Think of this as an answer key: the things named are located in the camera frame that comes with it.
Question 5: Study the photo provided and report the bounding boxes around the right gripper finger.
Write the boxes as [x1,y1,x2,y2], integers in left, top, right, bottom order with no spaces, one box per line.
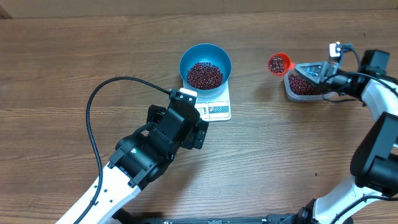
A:
[295,65,322,86]
[295,61,328,70]

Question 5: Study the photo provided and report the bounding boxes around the red measuring scoop blue handle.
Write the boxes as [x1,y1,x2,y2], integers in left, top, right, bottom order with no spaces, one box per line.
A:
[267,52,295,76]

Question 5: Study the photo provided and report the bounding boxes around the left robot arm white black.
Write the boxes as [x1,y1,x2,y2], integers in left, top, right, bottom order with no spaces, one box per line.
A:
[59,97,208,223]

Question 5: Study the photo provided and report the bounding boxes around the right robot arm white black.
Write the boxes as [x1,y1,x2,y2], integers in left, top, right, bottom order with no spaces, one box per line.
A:
[285,45,397,223]

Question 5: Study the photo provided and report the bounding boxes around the white digital kitchen scale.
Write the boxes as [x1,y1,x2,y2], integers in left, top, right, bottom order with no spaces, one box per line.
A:
[183,82,231,122]

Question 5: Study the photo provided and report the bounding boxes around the red beans in bowl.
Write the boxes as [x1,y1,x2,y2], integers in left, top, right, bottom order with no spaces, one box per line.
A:
[187,62,224,90]

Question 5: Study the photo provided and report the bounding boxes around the blue plastic bowl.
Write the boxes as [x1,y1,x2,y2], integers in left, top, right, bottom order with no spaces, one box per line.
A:
[179,44,232,84]

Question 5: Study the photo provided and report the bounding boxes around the red adzuki beans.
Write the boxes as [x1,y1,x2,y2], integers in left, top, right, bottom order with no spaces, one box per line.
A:
[288,73,322,95]

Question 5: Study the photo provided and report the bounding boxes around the clear plastic container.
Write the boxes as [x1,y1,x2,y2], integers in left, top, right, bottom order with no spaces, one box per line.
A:
[284,70,336,102]

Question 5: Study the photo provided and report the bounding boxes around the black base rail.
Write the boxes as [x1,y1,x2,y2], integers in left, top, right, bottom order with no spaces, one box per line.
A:
[112,209,318,224]

